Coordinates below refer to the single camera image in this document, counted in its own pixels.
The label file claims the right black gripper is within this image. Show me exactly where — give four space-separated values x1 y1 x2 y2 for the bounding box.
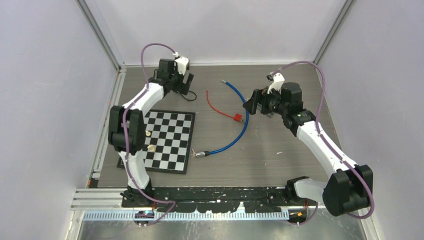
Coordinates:
243 85 289 116

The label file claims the black cable padlock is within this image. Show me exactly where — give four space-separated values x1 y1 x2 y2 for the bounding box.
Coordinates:
180 90 198 102

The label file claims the red cable padlock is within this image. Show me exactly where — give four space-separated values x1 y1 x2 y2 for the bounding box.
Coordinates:
205 89 243 122

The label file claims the blue cable lock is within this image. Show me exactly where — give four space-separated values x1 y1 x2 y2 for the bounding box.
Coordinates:
190 79 250 159

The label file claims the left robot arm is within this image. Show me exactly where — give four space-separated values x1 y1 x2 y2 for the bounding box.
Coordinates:
108 56 194 207

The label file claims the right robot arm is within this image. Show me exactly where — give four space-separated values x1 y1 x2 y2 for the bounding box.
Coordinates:
242 82 375 219

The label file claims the black white chessboard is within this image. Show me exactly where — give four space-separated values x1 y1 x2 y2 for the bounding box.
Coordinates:
117 109 196 175

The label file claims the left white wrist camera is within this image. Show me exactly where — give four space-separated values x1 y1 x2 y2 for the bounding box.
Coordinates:
173 52 190 76

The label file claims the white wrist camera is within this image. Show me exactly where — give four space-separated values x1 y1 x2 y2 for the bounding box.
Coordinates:
267 72 285 95
173 52 190 76

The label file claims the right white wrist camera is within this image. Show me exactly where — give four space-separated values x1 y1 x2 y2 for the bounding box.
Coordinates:
267 72 285 95

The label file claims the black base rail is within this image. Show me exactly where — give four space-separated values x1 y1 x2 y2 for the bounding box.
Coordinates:
120 186 316 214

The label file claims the aluminium frame rail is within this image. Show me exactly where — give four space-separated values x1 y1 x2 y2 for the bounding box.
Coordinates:
82 209 290 222

